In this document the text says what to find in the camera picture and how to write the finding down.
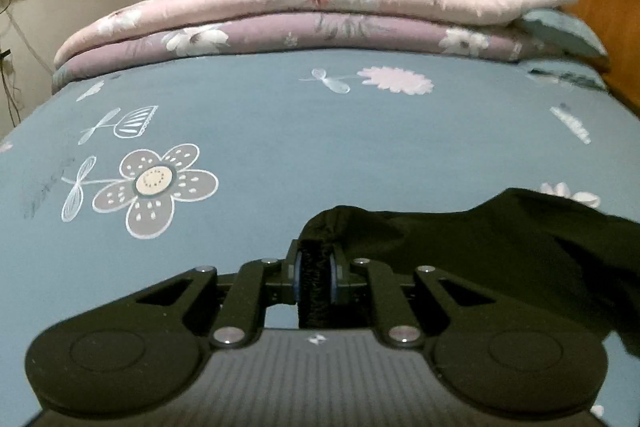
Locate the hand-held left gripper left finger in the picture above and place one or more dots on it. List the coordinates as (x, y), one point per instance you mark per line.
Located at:
(298, 277)

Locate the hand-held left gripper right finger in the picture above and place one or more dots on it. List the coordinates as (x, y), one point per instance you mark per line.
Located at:
(334, 274)

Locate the purple floral quilt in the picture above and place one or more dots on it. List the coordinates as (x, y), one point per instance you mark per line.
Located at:
(300, 32)

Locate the blue pillow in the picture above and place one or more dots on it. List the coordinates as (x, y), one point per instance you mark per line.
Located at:
(570, 74)
(560, 32)

